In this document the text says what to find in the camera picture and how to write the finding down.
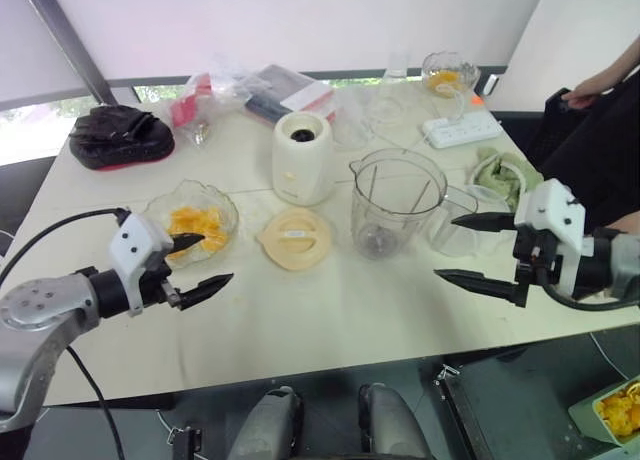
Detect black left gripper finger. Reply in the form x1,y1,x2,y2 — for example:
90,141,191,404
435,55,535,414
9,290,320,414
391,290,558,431
177,272,235,313
167,232,208,256

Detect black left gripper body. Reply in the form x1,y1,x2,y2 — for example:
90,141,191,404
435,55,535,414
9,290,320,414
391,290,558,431
139,256,182,312

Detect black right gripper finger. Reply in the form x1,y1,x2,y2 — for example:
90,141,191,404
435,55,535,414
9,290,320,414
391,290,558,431
433,268,528,309
451,211,517,234

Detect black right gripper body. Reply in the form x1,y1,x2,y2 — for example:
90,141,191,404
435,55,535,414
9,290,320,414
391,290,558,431
513,228,564,287

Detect clear blender jar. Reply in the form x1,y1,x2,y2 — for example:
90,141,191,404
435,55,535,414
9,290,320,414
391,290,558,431
348,148,480,260

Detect cream blender lid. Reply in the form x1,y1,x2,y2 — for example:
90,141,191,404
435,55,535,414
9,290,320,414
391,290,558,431
255,207,335,272

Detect person's bare hand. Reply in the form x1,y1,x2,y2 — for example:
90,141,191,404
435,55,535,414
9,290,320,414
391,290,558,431
567,77,609,109

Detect white round container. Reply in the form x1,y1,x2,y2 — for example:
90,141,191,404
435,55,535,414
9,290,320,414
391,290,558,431
465,158,526,214

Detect green cloth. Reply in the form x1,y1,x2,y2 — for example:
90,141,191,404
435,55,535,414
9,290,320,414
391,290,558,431
473,147,544,209

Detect wavy clear glass bowl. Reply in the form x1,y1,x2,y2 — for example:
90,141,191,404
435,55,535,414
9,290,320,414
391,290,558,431
144,178,240,271

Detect white power strip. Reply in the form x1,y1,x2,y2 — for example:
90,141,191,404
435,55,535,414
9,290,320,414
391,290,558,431
422,112,503,149

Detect person in black clothing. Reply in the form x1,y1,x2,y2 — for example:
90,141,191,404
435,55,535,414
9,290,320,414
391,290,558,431
527,64,640,231

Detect black leather bag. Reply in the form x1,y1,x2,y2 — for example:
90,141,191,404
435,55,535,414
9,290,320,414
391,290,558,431
68,104,177,172

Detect plastic bag with red packet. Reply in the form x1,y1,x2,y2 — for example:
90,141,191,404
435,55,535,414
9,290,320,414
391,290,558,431
169,72,236,149

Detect cream blender base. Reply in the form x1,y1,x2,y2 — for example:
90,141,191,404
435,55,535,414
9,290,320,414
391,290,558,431
271,110,335,206

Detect grey rounded robot leg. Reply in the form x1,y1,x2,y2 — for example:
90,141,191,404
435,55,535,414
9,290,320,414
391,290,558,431
357,382,431,460
227,385,305,460

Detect glass bowl with orange peel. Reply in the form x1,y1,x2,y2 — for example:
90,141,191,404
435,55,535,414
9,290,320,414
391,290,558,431
421,51,481,100

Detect black flat case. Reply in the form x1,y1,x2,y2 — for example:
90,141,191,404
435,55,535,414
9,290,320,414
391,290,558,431
244,93,292,124

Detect green plastic bin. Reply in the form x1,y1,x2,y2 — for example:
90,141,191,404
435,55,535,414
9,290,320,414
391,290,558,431
568,377,640,451

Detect crumpled clear plastic bag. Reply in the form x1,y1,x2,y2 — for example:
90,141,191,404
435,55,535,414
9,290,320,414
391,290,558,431
332,87,407,151

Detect orange peels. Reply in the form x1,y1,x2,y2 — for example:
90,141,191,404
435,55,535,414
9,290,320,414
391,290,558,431
597,379,640,439

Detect clear drinking glass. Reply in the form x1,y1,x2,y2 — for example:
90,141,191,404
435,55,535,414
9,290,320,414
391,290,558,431
383,49,412,84

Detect dark grey notebook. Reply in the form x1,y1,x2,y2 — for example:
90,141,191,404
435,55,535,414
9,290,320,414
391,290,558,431
257,63,315,100

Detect white and red box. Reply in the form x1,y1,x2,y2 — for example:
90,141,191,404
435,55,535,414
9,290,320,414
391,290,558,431
279,83,342,124

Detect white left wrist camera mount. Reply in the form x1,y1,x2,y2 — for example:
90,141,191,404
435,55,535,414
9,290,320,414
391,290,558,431
108,213,174,318

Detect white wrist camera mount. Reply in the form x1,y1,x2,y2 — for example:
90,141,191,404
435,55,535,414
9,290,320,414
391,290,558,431
513,178,596,297
108,213,174,318

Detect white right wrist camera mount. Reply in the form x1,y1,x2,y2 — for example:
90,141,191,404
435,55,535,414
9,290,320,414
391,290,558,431
513,178,596,297

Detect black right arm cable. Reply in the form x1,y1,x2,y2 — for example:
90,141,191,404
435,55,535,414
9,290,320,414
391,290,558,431
542,278,640,312

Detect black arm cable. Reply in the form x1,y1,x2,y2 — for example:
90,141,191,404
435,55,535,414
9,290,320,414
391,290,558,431
0,207,132,460
542,278,640,312

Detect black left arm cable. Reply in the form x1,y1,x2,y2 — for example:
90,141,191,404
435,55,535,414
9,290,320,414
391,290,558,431
0,207,132,460

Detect black metal table frame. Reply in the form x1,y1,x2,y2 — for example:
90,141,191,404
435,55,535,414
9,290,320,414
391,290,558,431
434,362,499,460

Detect dark window frame post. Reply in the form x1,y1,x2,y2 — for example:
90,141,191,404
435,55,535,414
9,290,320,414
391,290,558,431
19,0,120,106

